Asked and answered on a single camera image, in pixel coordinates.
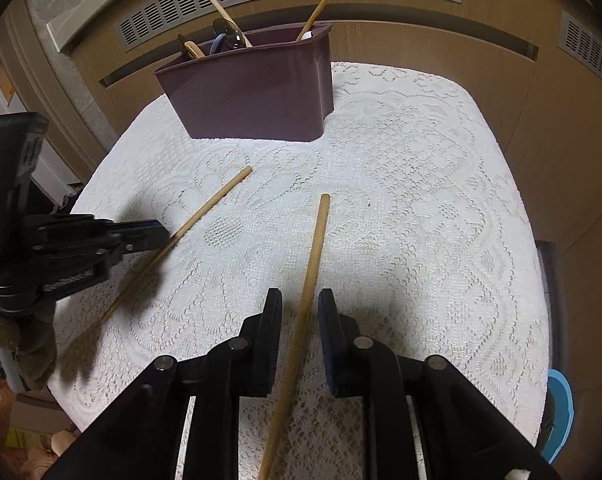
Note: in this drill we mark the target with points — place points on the blue plastic stool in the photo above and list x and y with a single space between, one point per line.
561 410

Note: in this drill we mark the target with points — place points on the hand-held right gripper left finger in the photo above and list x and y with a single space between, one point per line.
273 320

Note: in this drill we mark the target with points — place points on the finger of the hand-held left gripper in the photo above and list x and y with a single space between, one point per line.
136 245
141 227

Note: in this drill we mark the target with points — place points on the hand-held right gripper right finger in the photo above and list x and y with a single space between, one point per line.
327 330

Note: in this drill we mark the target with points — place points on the metal spoon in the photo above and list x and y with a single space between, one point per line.
226 27

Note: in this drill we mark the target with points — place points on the white stone windowsill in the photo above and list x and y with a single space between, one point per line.
71 27

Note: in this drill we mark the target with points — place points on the purple plastic utensil holder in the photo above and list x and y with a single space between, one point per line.
251 95

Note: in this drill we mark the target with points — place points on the small grey vent grille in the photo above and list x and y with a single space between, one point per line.
588 45

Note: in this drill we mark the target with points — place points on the white lace tablecloth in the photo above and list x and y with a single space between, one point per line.
406 210

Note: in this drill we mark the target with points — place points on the blue plastic spoon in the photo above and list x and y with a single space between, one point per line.
220 41

